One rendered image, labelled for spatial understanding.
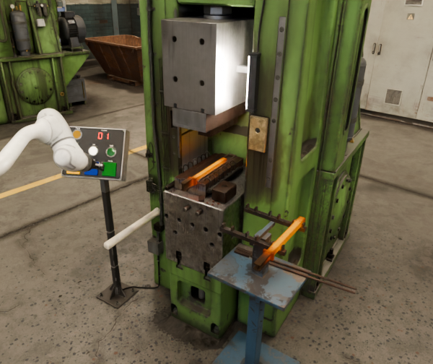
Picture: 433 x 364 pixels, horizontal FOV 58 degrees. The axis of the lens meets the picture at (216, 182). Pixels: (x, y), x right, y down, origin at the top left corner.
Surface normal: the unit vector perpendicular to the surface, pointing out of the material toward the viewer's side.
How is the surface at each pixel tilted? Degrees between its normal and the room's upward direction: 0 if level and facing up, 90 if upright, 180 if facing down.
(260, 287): 0
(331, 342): 0
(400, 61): 90
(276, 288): 0
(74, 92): 90
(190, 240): 90
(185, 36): 90
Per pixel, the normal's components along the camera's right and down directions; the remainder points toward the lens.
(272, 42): -0.52, 0.37
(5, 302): 0.02, -0.90
